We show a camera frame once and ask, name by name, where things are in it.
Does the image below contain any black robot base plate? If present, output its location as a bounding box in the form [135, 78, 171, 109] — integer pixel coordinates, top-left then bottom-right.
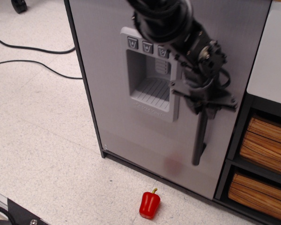
[7, 198, 48, 225]

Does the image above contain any black floor cable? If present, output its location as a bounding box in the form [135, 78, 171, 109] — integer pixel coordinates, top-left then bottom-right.
[0, 35, 76, 54]
[0, 60, 83, 80]

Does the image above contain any upper wooden drawer front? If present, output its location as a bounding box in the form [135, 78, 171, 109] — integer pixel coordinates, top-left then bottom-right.
[240, 115, 281, 174]

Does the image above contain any white counter block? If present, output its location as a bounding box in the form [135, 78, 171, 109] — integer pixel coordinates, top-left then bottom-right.
[247, 1, 281, 103]

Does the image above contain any wooden drawer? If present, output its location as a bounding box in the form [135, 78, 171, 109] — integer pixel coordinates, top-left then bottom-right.
[228, 173, 281, 220]
[240, 115, 281, 174]

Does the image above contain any lower black floor cable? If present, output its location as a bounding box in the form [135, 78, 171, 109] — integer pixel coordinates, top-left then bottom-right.
[0, 60, 83, 80]

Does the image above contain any grey toy fridge door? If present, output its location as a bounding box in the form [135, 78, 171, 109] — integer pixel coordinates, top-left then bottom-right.
[68, 0, 272, 200]

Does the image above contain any black caster wheel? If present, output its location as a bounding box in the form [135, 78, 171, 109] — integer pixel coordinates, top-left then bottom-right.
[11, 0, 28, 14]

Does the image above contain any grey ice dispenser panel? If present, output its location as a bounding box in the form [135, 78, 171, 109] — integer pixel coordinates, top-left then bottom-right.
[120, 27, 182, 122]

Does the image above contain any lower wooden drawer front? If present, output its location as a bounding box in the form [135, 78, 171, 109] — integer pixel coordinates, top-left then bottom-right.
[228, 173, 281, 220]

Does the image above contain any upper black floor cable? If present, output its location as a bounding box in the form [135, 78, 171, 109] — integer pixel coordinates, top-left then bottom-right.
[0, 35, 76, 54]

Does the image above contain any black fridge door handle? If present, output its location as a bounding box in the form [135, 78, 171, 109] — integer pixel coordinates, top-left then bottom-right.
[192, 110, 208, 166]

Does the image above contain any dark grey fridge cabinet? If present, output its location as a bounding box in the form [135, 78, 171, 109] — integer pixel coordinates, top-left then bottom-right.
[63, 0, 281, 225]

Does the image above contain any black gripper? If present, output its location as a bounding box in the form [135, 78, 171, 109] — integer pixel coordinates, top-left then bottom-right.
[170, 80, 237, 120]

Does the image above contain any red bell pepper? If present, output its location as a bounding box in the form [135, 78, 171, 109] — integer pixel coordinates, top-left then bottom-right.
[139, 188, 161, 219]

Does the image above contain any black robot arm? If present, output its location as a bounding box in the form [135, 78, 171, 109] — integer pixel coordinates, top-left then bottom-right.
[129, 0, 237, 119]

